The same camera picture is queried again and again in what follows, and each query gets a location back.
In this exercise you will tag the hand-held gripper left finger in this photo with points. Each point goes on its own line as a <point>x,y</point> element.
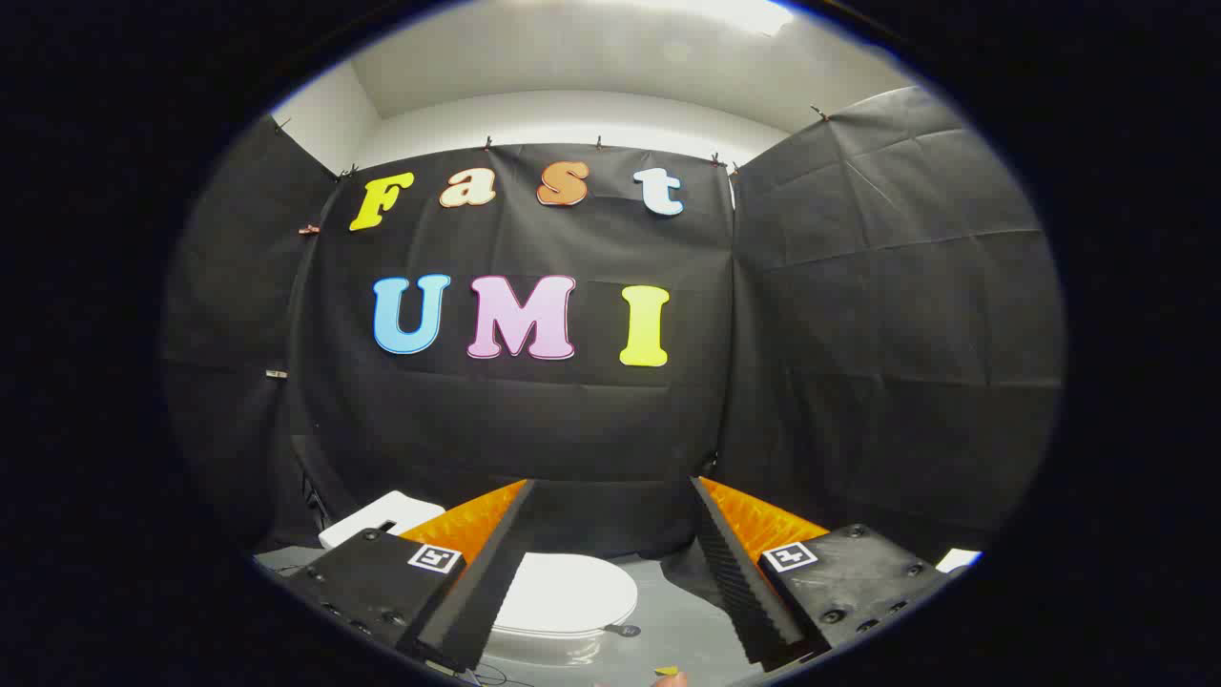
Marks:
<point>486,572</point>

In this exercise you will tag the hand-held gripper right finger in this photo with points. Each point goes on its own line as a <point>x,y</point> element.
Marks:
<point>739,572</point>

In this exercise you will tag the white toilet lid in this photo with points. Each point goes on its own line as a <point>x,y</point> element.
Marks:
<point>572,592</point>

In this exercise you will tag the white toilet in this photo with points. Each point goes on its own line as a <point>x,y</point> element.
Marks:
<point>377,520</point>

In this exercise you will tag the small black round floor object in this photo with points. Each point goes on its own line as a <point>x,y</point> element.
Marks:
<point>625,630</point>

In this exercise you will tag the black backdrop cloth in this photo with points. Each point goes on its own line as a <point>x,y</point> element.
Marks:
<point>572,429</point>

